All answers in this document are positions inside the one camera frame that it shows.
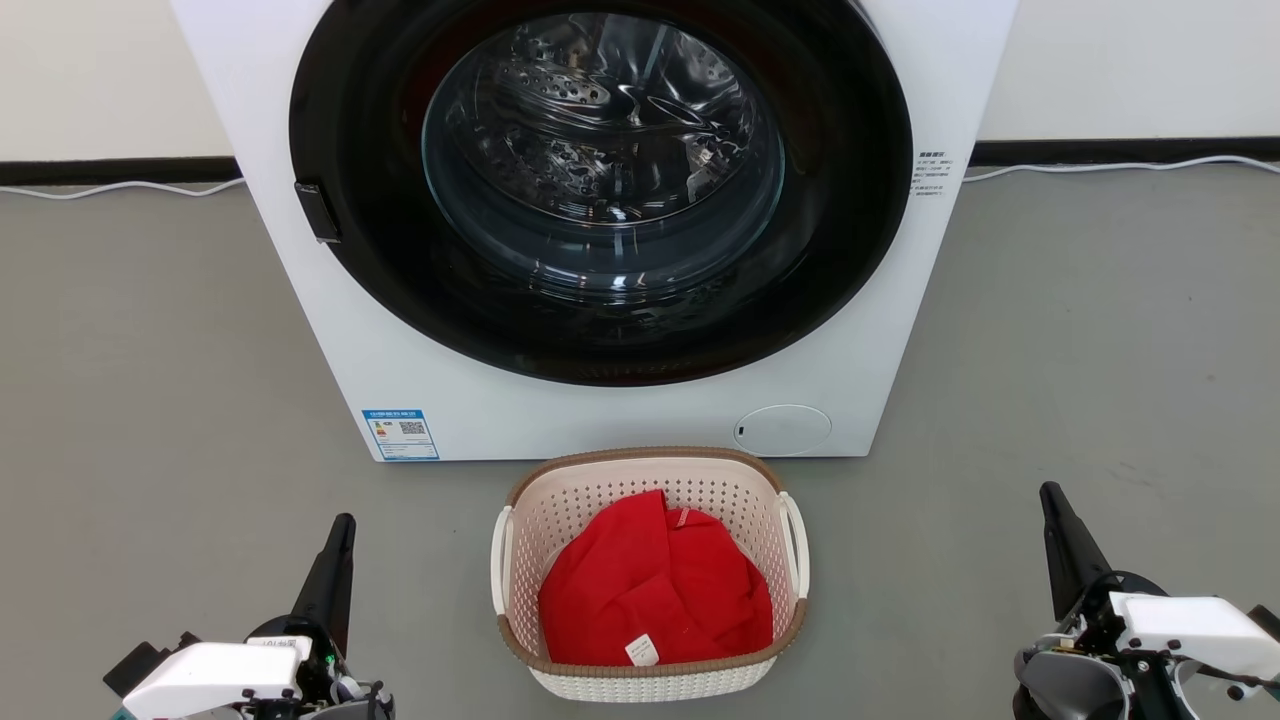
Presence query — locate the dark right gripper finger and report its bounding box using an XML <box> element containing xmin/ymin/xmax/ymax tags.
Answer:
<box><xmin>1039</xmin><ymin>482</ymin><xmax>1087</xmax><ymax>623</ymax></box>
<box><xmin>1049</xmin><ymin>482</ymin><xmax>1114</xmax><ymax>602</ymax></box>

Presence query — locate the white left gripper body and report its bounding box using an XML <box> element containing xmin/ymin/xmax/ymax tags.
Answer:
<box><xmin>122</xmin><ymin>622</ymin><xmax>396</xmax><ymax>720</ymax></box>

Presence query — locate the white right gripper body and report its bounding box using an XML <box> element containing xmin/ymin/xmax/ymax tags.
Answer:
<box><xmin>1058</xmin><ymin>570</ymin><xmax>1280</xmax><ymax>691</ymax></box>

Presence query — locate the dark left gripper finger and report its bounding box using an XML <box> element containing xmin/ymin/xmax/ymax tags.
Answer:
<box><xmin>290</xmin><ymin>513</ymin><xmax>351</xmax><ymax>635</ymax></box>
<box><xmin>322</xmin><ymin>516</ymin><xmax>359</xmax><ymax>657</ymax></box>

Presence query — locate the white perforated laundry basket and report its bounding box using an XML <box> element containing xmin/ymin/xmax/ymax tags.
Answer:
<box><xmin>490</xmin><ymin>446</ymin><xmax>810</xmax><ymax>703</ymax></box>

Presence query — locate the blue energy label sticker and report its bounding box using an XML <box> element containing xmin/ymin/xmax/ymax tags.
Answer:
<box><xmin>362</xmin><ymin>408</ymin><xmax>440</xmax><ymax>462</ymax></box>

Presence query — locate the red garment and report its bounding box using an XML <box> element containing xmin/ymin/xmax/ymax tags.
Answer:
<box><xmin>538</xmin><ymin>489</ymin><xmax>774</xmax><ymax>667</ymax></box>

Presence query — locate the round white filter cover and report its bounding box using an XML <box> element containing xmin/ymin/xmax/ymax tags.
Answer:
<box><xmin>734</xmin><ymin>404</ymin><xmax>833</xmax><ymax>457</ymax></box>

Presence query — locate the white front-load washing machine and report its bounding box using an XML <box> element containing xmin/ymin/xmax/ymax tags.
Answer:
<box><xmin>170</xmin><ymin>0</ymin><xmax>1019</xmax><ymax>463</ymax></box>

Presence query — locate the black round washer door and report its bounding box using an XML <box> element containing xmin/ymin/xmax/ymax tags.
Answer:
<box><xmin>289</xmin><ymin>0</ymin><xmax>914</xmax><ymax>387</ymax></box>

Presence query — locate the small printed text sticker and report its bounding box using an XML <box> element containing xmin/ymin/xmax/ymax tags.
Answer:
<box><xmin>912</xmin><ymin>150</ymin><xmax>969</xmax><ymax>198</ymax></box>

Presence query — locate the steel washing drum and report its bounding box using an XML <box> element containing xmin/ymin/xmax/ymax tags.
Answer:
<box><xmin>424</xmin><ymin>12</ymin><xmax>786</xmax><ymax>301</ymax></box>

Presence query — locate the black door handle latch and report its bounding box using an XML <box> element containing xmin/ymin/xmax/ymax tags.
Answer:
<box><xmin>294</xmin><ymin>181</ymin><xmax>342</xmax><ymax>244</ymax></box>

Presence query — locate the white floor cable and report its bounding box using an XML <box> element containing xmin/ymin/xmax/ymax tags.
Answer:
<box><xmin>0</xmin><ymin>177</ymin><xmax>246</xmax><ymax>201</ymax></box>
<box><xmin>963</xmin><ymin>154</ymin><xmax>1280</xmax><ymax>184</ymax></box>

